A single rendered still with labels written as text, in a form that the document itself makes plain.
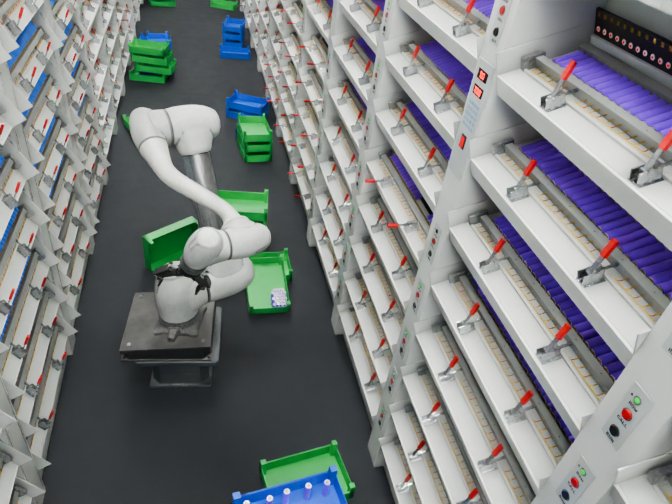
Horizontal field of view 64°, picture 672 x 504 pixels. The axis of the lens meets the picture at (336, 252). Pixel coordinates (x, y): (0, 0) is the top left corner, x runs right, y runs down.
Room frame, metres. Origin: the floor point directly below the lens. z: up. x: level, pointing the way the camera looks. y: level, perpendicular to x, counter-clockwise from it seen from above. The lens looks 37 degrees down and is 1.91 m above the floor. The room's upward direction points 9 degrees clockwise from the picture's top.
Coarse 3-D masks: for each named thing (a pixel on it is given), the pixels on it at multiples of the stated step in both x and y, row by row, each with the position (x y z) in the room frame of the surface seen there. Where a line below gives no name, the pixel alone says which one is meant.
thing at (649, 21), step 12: (612, 0) 1.22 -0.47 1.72; (624, 0) 1.19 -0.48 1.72; (636, 0) 1.16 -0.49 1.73; (612, 12) 1.21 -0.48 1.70; (624, 12) 1.17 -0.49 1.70; (636, 12) 1.14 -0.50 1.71; (648, 12) 1.12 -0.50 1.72; (660, 12) 1.09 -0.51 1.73; (648, 24) 1.10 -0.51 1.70; (660, 24) 1.08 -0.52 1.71; (600, 48) 1.20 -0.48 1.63
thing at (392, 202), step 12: (384, 144) 1.85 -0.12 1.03; (372, 156) 1.83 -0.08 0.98; (372, 168) 1.78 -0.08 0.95; (384, 168) 1.77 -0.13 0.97; (384, 192) 1.62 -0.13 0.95; (396, 192) 1.61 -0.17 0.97; (408, 192) 1.61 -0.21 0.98; (396, 204) 1.55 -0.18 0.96; (420, 204) 1.53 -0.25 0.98; (396, 216) 1.49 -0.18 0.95; (408, 216) 1.48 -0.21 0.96; (408, 240) 1.36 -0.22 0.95; (420, 240) 1.36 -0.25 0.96; (420, 252) 1.25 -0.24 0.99
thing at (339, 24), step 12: (336, 24) 2.50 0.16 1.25; (348, 24) 2.51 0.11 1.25; (336, 60) 2.50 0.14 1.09; (336, 72) 2.51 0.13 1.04; (324, 84) 2.58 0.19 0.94; (324, 132) 2.50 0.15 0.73; (324, 144) 2.50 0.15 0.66; (324, 180) 2.51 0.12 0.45; (312, 192) 2.57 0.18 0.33; (312, 216) 2.50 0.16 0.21; (312, 228) 2.50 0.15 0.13; (312, 240) 2.50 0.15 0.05
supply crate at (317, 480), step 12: (336, 468) 0.85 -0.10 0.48; (300, 480) 0.81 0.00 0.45; (312, 480) 0.83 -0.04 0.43; (324, 480) 0.85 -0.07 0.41; (336, 480) 0.83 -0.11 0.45; (252, 492) 0.75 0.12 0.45; (264, 492) 0.77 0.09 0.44; (276, 492) 0.78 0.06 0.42; (300, 492) 0.80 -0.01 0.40; (312, 492) 0.81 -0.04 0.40; (336, 492) 0.82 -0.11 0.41
